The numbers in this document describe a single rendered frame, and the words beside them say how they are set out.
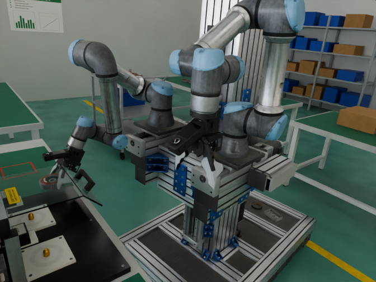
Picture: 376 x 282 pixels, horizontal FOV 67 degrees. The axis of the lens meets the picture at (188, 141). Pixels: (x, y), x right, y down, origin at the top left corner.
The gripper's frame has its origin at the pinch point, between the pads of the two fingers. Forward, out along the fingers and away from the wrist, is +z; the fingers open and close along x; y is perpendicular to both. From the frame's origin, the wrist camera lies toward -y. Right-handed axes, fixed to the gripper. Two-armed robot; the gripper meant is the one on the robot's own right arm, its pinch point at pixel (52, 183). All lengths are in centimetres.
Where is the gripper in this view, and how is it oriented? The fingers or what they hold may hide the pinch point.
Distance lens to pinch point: 152.2
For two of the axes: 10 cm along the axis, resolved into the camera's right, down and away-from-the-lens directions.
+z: -4.3, 9.0, 0.4
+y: 6.6, 2.9, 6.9
